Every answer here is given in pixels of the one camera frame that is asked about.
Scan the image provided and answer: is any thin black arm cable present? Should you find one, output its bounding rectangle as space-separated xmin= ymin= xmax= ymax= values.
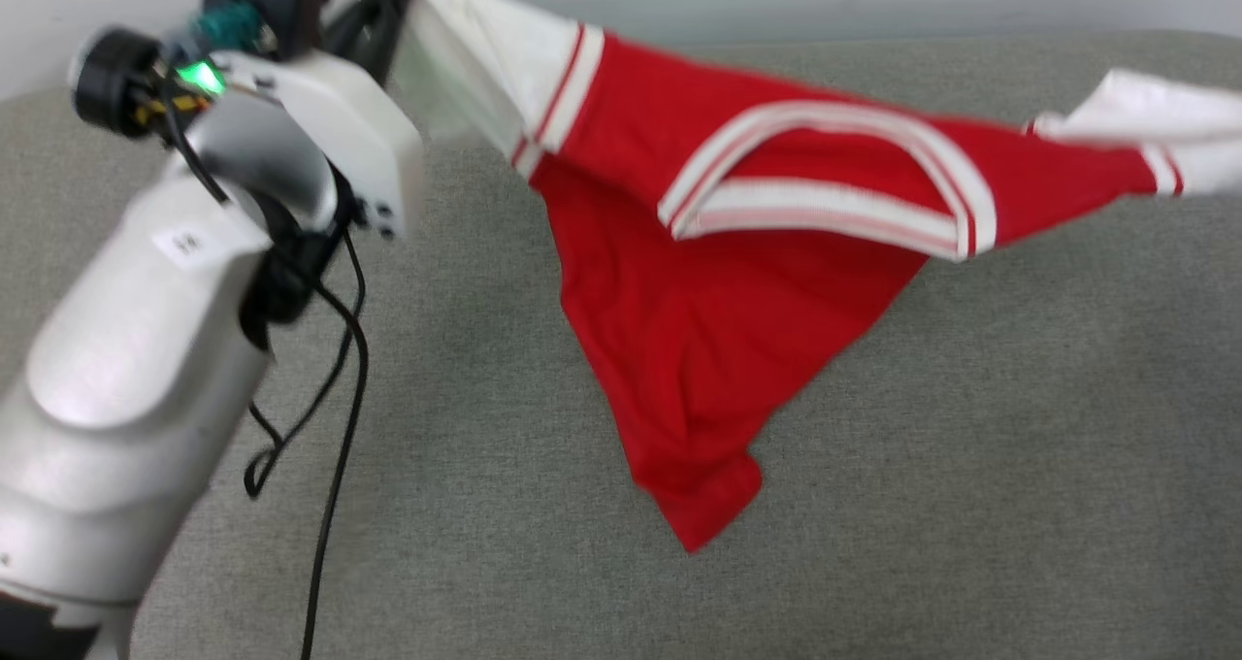
xmin=242 ymin=243 xmax=368 ymax=502

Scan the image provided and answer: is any red white sports jersey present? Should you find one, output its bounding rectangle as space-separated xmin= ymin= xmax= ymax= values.
xmin=354 ymin=0 xmax=1242 ymax=555

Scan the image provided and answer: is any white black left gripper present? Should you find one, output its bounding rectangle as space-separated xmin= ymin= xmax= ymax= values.
xmin=71 ymin=0 xmax=426 ymax=245

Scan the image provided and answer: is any teal left camera cable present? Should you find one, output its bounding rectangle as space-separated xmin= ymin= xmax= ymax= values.
xmin=189 ymin=4 xmax=266 ymax=55

